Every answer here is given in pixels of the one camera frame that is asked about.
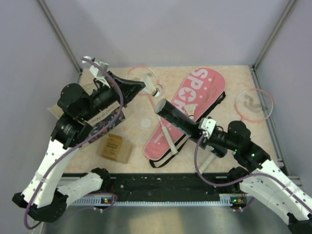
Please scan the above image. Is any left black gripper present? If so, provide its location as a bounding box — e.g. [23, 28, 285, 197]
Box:
[80, 71, 145, 121]

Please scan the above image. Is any white feather shuttlecock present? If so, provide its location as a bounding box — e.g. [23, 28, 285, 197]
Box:
[184, 104, 197, 120]
[143, 75, 158, 97]

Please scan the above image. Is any black shuttlecock tube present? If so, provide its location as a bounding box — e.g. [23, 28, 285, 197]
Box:
[155, 98, 228, 158]

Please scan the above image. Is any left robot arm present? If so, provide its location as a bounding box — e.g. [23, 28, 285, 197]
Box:
[12, 72, 146, 229]

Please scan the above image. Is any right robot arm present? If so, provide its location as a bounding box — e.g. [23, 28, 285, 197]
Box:
[193, 118, 312, 234]

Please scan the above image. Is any left pink badminton racket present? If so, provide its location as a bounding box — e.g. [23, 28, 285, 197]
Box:
[126, 65, 178, 156]

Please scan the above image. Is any pink badminton racket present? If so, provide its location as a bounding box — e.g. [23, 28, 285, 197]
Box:
[126, 65, 178, 156]
[195, 88, 274, 176]

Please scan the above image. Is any right pink badminton racket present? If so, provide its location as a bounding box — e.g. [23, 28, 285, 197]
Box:
[195, 88, 274, 176]

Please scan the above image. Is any beige floral tote bag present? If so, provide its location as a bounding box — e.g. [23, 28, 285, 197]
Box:
[47, 82, 126, 144]

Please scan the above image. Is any white tube lid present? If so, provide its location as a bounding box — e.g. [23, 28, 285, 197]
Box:
[141, 118, 153, 128]

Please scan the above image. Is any pink racket cover bag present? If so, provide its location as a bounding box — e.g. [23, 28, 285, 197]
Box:
[143, 67, 226, 168]

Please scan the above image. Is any brown cardboard box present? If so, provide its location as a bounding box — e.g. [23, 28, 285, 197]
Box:
[98, 134, 134, 164]

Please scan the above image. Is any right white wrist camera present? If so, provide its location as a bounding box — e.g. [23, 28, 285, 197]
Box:
[198, 118, 216, 135]

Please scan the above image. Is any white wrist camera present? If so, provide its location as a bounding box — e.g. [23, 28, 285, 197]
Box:
[198, 118, 216, 135]
[81, 56, 109, 86]

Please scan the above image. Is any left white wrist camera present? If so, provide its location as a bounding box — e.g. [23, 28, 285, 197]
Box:
[81, 56, 109, 86]

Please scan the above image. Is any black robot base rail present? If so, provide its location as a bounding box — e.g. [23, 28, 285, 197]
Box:
[82, 172, 249, 203]

